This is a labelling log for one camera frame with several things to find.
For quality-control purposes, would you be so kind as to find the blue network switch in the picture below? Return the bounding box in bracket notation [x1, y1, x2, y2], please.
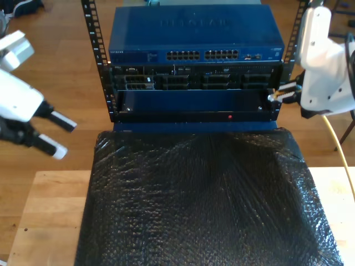
[108, 4, 286, 65]

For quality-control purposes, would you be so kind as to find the white shoe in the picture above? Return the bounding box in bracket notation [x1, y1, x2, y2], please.
[0, 9, 12, 27]

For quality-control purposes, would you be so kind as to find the thick dark arm cable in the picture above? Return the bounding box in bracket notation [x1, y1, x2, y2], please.
[344, 32, 355, 120]

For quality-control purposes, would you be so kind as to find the dark blue shoe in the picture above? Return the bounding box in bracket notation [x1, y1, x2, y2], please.
[12, 0, 45, 18]

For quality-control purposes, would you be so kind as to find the black woven mat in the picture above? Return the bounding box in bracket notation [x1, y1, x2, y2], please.
[74, 127, 344, 266]

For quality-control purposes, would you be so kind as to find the black rack server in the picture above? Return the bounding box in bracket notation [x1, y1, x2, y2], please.
[110, 63, 284, 92]

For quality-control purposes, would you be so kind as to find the dark metal stool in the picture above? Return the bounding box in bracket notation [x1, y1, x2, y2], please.
[329, 0, 355, 38]

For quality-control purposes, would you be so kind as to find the yellow network cable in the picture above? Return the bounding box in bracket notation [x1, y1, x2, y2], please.
[267, 93, 355, 201]

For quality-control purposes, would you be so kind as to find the black perforated rack rail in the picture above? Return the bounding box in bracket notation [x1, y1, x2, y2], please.
[282, 0, 310, 84]
[80, 0, 115, 124]

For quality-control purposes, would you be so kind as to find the blue lower rack unit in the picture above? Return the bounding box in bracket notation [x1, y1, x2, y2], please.
[110, 88, 280, 134]

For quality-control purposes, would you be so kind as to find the brown wooden chair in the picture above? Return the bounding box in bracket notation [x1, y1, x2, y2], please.
[338, 110, 355, 152]

